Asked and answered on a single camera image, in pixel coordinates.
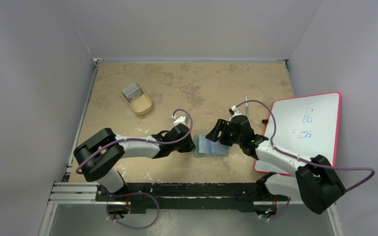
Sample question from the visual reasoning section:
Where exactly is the white marker pen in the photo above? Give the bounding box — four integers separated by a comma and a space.
245, 95, 249, 117

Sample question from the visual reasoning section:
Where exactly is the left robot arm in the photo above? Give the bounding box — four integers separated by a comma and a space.
73, 123, 195, 201

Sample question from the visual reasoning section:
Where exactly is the beige oval tray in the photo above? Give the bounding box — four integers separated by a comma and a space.
125, 89, 153, 116

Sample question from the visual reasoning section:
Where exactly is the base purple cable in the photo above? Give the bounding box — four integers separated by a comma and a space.
106, 191, 161, 231
257, 197, 291, 222

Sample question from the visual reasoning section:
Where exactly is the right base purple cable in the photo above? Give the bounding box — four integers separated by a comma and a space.
257, 197, 291, 222

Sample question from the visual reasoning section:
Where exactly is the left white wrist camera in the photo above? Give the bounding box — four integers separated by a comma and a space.
173, 115, 189, 127

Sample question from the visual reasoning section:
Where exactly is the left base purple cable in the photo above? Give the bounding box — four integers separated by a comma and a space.
106, 191, 161, 231

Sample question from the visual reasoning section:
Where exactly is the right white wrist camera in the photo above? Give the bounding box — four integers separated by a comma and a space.
229, 106, 243, 123

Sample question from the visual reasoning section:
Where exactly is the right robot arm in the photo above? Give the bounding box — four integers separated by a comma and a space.
206, 115, 346, 214

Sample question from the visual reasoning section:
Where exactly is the green card holder wallet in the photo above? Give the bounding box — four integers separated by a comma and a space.
193, 135, 229, 157

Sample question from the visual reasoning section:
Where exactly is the pink framed whiteboard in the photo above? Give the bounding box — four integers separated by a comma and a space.
264, 92, 342, 165

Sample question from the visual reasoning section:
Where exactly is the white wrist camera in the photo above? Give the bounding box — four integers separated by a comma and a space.
229, 106, 243, 123
173, 115, 189, 127

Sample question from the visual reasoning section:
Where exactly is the black base frame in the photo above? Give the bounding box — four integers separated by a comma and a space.
95, 177, 288, 216

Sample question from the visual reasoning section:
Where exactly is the stack of cards in tray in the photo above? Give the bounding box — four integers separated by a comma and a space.
122, 83, 144, 103

